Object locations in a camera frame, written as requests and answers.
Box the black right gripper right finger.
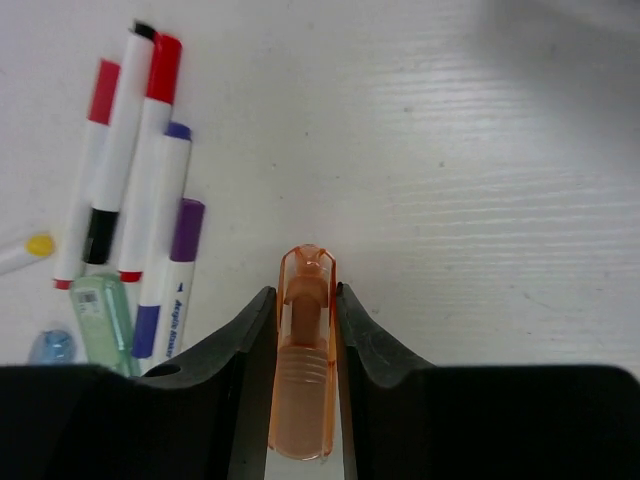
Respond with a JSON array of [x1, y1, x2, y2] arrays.
[[336, 284, 639, 479]]

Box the blue highlighter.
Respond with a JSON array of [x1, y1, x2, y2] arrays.
[[27, 326, 76, 366]]

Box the red capped marker right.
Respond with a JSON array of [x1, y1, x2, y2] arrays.
[[117, 33, 182, 283]]

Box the orange highlighter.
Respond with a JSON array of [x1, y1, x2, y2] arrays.
[[268, 244, 337, 461]]

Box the red capped marker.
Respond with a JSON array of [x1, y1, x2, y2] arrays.
[[53, 59, 120, 291], [117, 33, 182, 283]]

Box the blue capped white marker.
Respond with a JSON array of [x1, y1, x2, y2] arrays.
[[132, 122, 192, 359]]

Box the red capped marker left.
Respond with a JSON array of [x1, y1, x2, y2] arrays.
[[53, 59, 120, 291]]

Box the yellow capped white marker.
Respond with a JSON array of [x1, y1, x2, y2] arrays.
[[0, 234, 55, 275]]

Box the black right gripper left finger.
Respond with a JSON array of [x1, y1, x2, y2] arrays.
[[1, 287, 277, 479]]

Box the black capped white marker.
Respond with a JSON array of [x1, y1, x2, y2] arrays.
[[83, 20, 156, 265]]

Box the purple capped acrylic marker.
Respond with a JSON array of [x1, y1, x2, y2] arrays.
[[159, 198, 205, 360]]

